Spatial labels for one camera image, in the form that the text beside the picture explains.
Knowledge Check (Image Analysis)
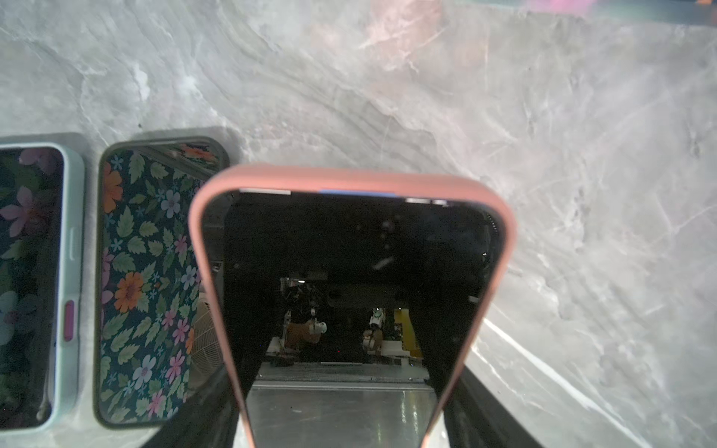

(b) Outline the light blue phone case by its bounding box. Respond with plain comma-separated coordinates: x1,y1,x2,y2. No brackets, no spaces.
1,142,85,435

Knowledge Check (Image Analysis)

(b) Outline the purple edged smartphone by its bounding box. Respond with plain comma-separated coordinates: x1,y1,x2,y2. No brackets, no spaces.
1,147,63,431

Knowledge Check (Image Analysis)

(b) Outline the pink phone case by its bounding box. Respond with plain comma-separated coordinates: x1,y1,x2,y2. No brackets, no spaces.
189,165,516,447

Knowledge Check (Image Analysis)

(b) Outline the black phone case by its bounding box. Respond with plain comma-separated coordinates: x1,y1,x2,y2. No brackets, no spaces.
93,136,231,429

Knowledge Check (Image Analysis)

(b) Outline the blue edged smartphone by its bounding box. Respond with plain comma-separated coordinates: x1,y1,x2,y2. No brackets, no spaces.
200,189,505,447

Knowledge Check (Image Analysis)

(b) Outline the black smartphone face up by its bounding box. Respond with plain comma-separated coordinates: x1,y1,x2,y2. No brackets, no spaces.
99,142,225,424

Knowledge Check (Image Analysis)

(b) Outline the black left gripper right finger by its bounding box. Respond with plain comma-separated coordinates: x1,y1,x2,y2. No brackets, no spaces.
444,368,541,448

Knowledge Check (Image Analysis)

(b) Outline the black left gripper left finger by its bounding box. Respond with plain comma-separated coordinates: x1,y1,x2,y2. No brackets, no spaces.
142,367,239,448

